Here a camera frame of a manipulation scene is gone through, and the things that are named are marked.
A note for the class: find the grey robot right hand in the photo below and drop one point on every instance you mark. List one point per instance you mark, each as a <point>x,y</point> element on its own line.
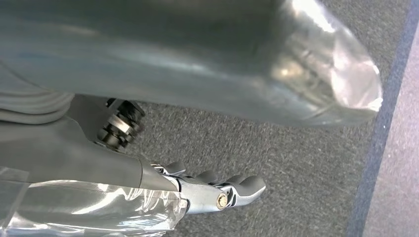
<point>163,49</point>

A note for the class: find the dark robot foot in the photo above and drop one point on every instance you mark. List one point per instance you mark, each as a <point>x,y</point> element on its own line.
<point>117,127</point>

